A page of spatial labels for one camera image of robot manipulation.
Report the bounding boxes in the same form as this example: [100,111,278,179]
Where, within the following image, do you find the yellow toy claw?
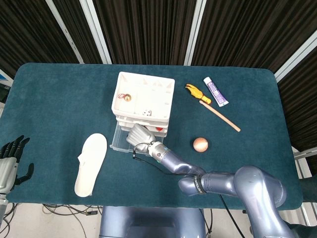
[185,83,212,105]

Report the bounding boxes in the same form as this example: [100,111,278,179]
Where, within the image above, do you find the white plastic drawer organizer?
[110,71,175,137]

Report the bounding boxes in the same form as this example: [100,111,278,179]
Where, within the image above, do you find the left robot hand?
[0,135,35,193]

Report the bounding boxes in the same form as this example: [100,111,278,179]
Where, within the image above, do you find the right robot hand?
[126,123,157,152]

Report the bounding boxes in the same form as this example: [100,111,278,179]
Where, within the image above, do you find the floor cables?
[42,203,100,217]

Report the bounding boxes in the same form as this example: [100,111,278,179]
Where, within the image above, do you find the wooden stick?
[199,100,241,132]

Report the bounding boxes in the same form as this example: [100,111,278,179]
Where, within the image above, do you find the clear drawer with yellow toy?
[109,122,165,152]

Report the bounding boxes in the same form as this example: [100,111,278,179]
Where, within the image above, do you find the white frame post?
[79,0,112,64]
[183,0,207,65]
[274,32,317,82]
[46,0,85,64]

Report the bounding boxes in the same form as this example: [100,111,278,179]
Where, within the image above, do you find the black device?
[0,84,10,103]

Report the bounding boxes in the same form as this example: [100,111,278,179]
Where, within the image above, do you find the blue and white box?
[0,68,13,87]

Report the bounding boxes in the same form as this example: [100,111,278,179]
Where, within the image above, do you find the aluminium frame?
[293,146,317,179]

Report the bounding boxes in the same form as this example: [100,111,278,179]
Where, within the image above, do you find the teal tablecloth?
[6,62,304,211]

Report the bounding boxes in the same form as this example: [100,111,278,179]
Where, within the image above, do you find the dark teal seat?
[298,175,317,201]

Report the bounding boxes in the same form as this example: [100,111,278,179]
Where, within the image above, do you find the blue-grey robot torso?
[99,205,206,238]

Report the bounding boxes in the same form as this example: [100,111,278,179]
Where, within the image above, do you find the clear drawer with die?
[114,114,170,124]

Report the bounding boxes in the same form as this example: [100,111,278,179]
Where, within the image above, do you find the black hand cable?
[132,147,196,177]

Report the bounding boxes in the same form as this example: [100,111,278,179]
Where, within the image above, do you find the orange wooden ball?
[193,137,209,152]

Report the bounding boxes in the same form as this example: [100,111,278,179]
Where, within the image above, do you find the white and purple tube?
[203,76,230,108]

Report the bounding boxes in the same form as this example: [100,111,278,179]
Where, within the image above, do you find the white cloth slipper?
[74,133,108,198]

